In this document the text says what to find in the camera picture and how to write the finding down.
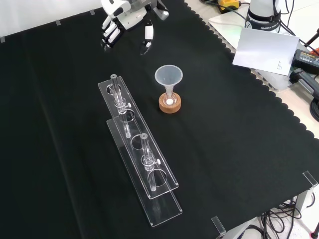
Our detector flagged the clear acrylic funnel stand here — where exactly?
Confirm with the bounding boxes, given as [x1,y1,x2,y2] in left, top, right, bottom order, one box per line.
[97,73,183,228]

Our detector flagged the translucent plastic funnel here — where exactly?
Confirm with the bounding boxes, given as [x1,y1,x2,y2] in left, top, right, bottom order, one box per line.
[154,64,184,100]

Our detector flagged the black cloth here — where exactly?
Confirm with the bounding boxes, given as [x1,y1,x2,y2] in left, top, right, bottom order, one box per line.
[0,0,319,239]

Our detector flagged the cork ring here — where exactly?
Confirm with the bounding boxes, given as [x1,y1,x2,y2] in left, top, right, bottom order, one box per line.
[159,92,182,115]

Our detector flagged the clear round-bottom flask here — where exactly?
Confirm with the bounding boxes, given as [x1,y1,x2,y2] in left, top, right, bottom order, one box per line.
[163,91,178,107]

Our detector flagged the grey black plug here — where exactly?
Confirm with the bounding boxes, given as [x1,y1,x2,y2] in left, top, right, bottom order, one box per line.
[289,69,319,101]

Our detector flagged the black power adapter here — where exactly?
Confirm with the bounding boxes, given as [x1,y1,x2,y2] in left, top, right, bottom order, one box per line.
[291,48,319,75]

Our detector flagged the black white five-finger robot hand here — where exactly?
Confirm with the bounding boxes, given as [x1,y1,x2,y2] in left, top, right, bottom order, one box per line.
[100,0,155,56]

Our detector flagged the clear cloth clip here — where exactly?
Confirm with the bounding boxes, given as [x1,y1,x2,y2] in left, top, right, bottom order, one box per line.
[211,216,227,235]
[302,171,319,188]

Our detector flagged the pale board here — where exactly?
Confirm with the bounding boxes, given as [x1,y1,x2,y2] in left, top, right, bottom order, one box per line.
[208,6,298,91]

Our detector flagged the yellow stop button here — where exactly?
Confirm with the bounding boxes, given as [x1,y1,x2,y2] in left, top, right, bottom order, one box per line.
[217,0,242,12]

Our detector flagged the black tripod leg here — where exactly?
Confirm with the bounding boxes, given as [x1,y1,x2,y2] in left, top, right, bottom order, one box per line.
[304,27,319,48]

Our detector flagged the black cable bundle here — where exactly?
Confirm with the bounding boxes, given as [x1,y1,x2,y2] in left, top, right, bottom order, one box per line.
[258,196,319,239]

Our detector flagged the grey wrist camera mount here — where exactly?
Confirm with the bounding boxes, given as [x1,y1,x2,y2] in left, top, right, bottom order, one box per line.
[149,0,170,21]

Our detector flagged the white paper card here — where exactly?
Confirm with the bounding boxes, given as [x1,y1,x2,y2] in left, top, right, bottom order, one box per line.
[232,27,300,76]

